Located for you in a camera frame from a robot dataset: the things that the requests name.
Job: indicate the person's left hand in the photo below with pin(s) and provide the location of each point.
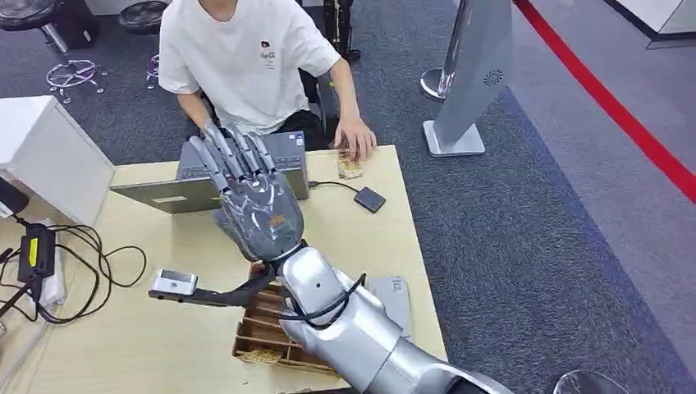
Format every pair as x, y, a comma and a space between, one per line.
356, 136

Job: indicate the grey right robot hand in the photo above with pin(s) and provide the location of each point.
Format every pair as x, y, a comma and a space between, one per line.
261, 212

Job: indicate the stack of cards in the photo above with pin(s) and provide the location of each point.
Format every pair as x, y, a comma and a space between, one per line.
349, 166

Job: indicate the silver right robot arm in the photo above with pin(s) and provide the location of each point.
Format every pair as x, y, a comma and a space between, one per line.
353, 332

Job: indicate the black chair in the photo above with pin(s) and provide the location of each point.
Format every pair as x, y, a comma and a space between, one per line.
312, 92

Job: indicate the black card reader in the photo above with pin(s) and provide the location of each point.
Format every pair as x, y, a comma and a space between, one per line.
370, 199

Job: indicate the grey laptop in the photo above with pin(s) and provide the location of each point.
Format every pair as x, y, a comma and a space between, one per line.
185, 190

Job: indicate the chrome pole stand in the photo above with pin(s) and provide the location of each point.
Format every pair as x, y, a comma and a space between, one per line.
443, 76

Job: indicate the black stand legs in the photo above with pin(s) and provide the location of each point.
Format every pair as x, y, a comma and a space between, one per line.
341, 27

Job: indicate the wooden card box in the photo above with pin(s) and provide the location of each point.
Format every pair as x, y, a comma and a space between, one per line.
261, 326

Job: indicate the grey standing kiosk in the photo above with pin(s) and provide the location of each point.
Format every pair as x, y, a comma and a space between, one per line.
473, 71

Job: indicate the person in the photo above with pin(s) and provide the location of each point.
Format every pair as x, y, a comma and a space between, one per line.
244, 60

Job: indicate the cards in wooden box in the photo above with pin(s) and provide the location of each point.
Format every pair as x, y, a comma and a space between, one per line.
261, 355

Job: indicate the grey flat device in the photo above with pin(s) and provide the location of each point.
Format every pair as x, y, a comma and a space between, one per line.
394, 304

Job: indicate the chrome star stool base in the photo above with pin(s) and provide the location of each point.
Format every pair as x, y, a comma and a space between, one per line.
153, 71
73, 75

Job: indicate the white cabinet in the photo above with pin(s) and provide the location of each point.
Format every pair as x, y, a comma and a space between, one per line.
49, 152

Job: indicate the black power adapter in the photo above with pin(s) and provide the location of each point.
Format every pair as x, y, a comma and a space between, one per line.
37, 253

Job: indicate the black round stool seat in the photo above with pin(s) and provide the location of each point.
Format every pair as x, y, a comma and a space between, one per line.
142, 16

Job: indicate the black device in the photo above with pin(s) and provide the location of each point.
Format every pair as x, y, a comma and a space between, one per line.
11, 197

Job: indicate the black bag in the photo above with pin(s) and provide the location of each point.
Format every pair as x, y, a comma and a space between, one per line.
79, 21

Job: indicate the black stool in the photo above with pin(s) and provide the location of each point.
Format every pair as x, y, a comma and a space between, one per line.
27, 13

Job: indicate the white platform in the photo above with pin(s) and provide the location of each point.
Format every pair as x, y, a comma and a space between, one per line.
663, 16

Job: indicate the chrome round base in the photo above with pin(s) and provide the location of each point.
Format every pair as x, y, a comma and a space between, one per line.
590, 383

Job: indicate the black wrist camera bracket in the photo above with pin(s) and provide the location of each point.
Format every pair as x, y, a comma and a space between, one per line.
234, 296

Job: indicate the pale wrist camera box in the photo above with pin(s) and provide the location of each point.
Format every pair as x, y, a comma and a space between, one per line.
174, 281

